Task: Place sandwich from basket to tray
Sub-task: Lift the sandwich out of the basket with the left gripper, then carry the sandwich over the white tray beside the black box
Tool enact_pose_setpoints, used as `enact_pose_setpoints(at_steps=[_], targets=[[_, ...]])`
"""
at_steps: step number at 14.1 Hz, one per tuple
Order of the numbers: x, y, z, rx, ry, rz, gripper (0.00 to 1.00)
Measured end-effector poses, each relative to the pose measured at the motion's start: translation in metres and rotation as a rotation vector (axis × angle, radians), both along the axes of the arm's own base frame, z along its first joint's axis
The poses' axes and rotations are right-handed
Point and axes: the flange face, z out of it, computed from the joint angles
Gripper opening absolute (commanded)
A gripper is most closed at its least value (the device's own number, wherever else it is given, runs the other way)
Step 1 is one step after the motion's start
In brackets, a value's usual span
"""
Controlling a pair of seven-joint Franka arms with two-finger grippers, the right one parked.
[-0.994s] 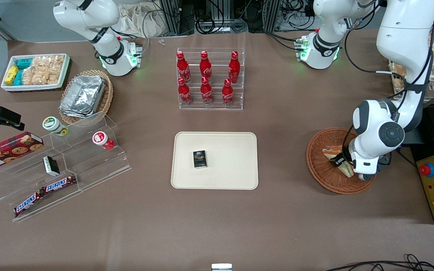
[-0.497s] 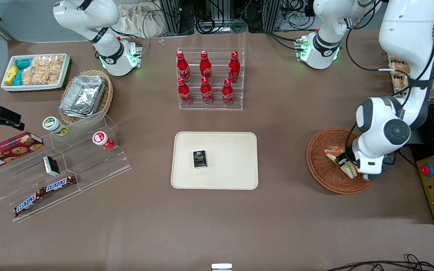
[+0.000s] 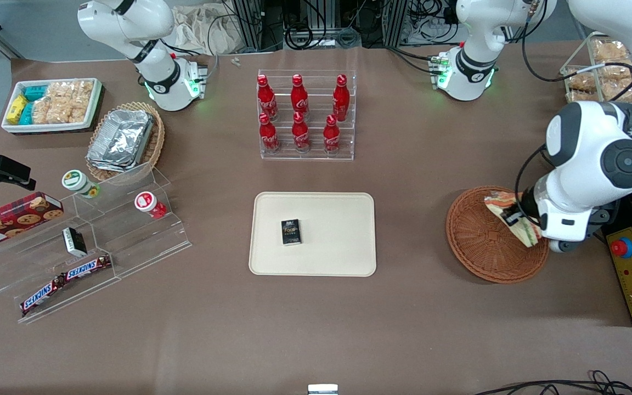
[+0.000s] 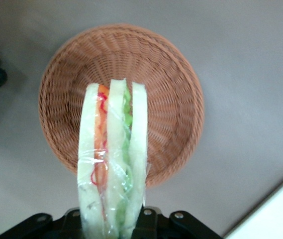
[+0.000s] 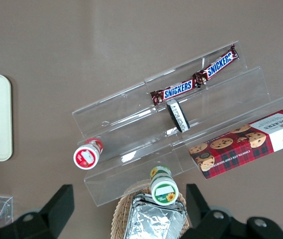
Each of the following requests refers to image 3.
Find small black white box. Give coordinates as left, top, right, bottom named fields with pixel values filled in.
left=62, top=227, right=88, bottom=258

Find white crumpled cloth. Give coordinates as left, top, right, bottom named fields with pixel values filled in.
left=169, top=4, right=240, bottom=55

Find triangle sandwich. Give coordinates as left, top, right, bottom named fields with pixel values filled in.
left=484, top=189, right=543, bottom=249

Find clear bag of crackers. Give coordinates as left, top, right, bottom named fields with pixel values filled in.
left=31, top=81, right=95, bottom=125

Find black camera clamp mount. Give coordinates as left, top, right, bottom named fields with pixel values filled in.
left=0, top=137, right=37, bottom=195

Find cream rectangular serving tray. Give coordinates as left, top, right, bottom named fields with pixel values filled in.
left=249, top=191, right=377, bottom=277

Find round brown wicker basket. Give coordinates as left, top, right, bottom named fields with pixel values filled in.
left=446, top=185, right=550, bottom=284

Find clear acrylic step stand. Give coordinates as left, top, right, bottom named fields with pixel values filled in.
left=0, top=162, right=193, bottom=324

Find red lidded yoghurt cup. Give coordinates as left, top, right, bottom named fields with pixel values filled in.
left=134, top=191, right=168, bottom=220

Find white snack tray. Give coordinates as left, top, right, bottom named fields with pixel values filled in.
left=1, top=78, right=104, bottom=136

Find green lidded yoghurt cup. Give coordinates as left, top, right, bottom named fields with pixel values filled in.
left=62, top=170, right=101, bottom=199

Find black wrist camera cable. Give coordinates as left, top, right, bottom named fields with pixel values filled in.
left=515, top=145, right=547, bottom=220

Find yellow snack packet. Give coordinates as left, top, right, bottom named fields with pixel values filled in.
left=6, top=94, right=29, bottom=125

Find red tartan cookie box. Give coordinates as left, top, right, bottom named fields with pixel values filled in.
left=0, top=192, right=65, bottom=252

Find clear acrylic bottle rack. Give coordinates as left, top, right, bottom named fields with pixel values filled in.
left=257, top=69, right=357, bottom=161

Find white wire basket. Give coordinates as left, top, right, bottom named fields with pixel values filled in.
left=560, top=32, right=632, bottom=105

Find bagged bread snack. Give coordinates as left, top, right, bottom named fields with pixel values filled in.
left=604, top=66, right=632, bottom=103
left=566, top=71, right=602, bottom=103
left=593, top=38, right=632, bottom=64

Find thin black floor cables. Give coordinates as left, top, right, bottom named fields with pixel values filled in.
left=472, top=370, right=632, bottom=395

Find aluminium frame with cables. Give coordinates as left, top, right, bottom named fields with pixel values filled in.
left=231, top=0, right=410, bottom=51

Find red cola bottle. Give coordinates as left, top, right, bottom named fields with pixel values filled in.
left=292, top=111, right=311, bottom=153
left=332, top=74, right=351, bottom=122
left=323, top=114, right=342, bottom=155
left=258, top=113, right=281, bottom=154
left=291, top=74, right=309, bottom=116
left=257, top=75, right=279, bottom=121

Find small black card box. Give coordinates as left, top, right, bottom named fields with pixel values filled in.
left=280, top=219, right=302, bottom=246

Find stacked aluminium foil trays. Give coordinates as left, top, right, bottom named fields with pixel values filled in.
left=87, top=109, right=155, bottom=168

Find snickers chocolate bar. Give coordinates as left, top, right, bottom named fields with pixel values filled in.
left=61, top=254, right=113, bottom=282
left=20, top=274, right=68, bottom=317

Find oval tan wicker basket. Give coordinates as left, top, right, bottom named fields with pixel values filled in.
left=86, top=101, right=166, bottom=182

